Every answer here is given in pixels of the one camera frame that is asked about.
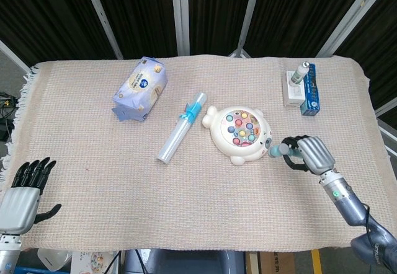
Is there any white frame post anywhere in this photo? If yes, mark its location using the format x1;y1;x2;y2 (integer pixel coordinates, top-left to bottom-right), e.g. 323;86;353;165
229;0;264;58
318;0;388;57
170;0;190;56
81;0;123;60

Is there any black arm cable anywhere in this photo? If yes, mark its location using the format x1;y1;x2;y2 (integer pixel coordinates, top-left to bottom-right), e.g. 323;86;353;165
363;205;387;258

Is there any white cardboard box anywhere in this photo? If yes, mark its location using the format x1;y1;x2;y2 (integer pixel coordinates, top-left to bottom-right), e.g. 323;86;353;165
282;70;308;107

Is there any printed toy packaging box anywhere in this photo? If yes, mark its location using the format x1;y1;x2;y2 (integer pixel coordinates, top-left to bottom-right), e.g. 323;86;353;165
70;250;120;274

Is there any white plastic bottle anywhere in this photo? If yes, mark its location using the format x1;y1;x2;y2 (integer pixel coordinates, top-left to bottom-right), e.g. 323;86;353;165
288;61;310;87

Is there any blue cardboard box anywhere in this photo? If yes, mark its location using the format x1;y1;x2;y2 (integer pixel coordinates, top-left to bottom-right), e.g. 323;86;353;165
300;63;322;117

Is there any white fish toy game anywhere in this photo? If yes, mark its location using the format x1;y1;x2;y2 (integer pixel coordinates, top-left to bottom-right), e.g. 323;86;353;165
202;105;273;166

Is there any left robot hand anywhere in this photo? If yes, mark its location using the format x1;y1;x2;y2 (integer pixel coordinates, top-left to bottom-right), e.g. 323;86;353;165
0;157;62;236

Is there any lavender tissue pack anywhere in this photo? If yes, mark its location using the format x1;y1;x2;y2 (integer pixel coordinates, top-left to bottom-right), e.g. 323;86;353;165
111;56;169;123

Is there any beige woven tablecloth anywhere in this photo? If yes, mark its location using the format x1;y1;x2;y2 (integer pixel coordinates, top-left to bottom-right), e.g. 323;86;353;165
0;55;392;253

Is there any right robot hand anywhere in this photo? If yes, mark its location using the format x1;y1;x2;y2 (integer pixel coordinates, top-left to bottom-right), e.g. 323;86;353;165
281;135;337;176

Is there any black curtain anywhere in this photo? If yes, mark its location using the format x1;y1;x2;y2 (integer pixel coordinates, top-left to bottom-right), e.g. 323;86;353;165
0;0;397;129

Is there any brown cardboard box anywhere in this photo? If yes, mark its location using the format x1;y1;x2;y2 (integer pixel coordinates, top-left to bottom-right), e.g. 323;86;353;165
246;250;295;274

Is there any clear plastic wrap roll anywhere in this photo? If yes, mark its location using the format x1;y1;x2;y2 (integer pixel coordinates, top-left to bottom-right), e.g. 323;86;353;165
157;92;208;165

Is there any white plastic container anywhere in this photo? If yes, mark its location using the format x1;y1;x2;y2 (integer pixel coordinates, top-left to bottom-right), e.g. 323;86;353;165
37;248;73;272

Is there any black cable bundle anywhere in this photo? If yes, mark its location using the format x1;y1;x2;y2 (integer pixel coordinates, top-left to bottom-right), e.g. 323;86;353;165
0;91;20;141

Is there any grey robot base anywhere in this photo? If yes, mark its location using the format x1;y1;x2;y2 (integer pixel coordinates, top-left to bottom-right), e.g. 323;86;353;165
123;249;248;274

